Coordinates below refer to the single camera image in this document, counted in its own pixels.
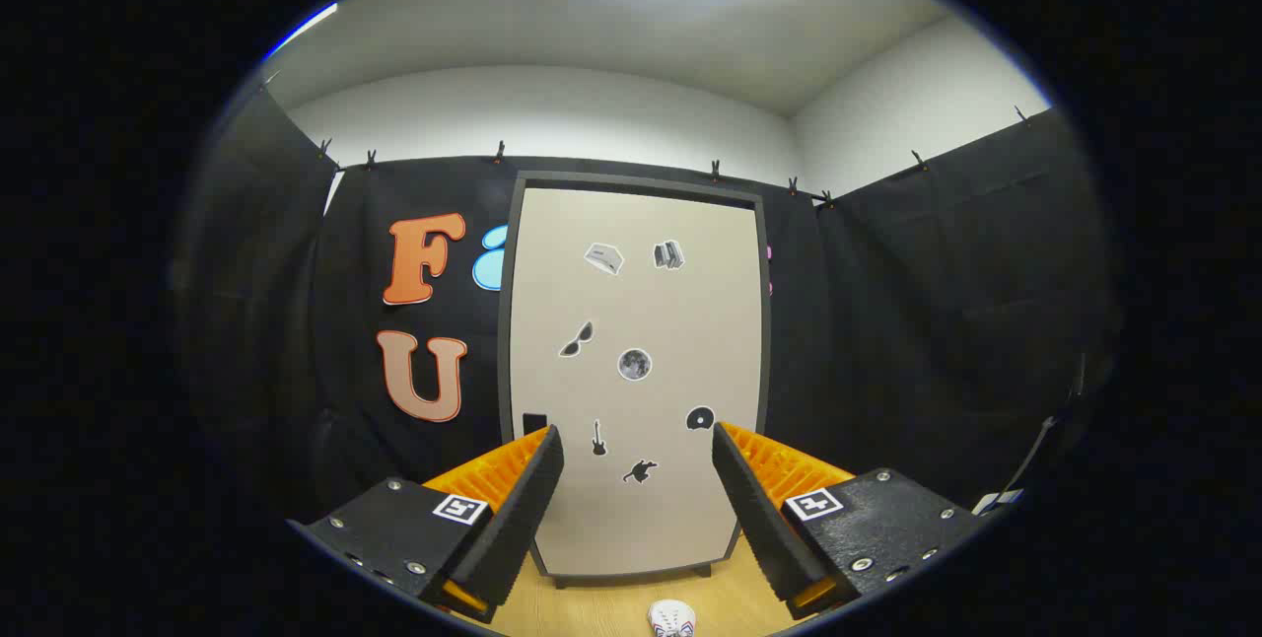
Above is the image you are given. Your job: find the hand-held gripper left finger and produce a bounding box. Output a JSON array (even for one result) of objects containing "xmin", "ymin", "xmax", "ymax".
[{"xmin": 286, "ymin": 424, "xmax": 566, "ymax": 624}]

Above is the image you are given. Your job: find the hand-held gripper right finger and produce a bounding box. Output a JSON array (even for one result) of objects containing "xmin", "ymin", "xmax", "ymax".
[{"xmin": 712, "ymin": 422, "xmax": 987, "ymax": 620}]

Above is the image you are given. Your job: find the white striped shoe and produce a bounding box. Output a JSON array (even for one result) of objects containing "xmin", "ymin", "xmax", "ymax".
[{"xmin": 648, "ymin": 600, "xmax": 697, "ymax": 637}]

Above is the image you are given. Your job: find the white shoe cabinet door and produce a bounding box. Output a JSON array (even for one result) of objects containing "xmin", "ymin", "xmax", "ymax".
[{"xmin": 510, "ymin": 187, "xmax": 762, "ymax": 577}]

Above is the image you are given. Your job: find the grey shoe cabinet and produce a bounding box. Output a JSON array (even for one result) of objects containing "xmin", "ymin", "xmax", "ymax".
[{"xmin": 498, "ymin": 171, "xmax": 772, "ymax": 589}]

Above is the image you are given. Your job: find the black backdrop cloth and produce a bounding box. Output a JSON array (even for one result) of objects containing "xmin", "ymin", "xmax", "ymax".
[{"xmin": 173, "ymin": 85, "xmax": 1125, "ymax": 559}]

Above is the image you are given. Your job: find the thin dark pole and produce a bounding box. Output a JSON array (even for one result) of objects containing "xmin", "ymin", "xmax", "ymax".
[{"xmin": 976, "ymin": 351, "xmax": 1087, "ymax": 518}]

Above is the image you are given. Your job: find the row of black cloth clips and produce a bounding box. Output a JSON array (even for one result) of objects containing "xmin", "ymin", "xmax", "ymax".
[{"xmin": 317, "ymin": 105, "xmax": 1031, "ymax": 209}]

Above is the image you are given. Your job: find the ceiling light panel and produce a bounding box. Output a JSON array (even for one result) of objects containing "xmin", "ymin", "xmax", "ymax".
[{"xmin": 264, "ymin": 3, "xmax": 339, "ymax": 62}]

